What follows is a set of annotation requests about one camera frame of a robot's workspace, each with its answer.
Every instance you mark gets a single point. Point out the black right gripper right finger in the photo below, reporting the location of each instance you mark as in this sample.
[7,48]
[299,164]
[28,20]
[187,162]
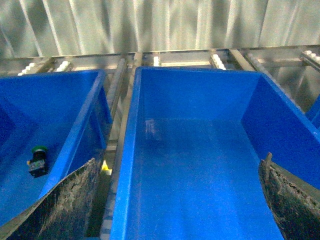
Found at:
[294,203]

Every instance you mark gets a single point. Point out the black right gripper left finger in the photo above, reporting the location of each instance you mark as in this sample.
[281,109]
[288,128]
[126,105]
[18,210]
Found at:
[62,213]

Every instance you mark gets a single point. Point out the green button right pair right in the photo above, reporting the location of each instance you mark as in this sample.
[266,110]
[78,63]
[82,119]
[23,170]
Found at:
[37,166]

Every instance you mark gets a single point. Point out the small blue bin far right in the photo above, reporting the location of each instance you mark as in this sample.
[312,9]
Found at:
[313,114]

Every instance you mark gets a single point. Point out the blue button source bin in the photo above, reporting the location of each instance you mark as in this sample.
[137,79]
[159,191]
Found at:
[67,112]

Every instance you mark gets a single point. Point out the blue target bin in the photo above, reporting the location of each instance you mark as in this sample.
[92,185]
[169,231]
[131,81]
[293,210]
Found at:
[193,142]

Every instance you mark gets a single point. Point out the metal centre rail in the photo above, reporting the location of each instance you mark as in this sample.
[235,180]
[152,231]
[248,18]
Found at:
[116,144]

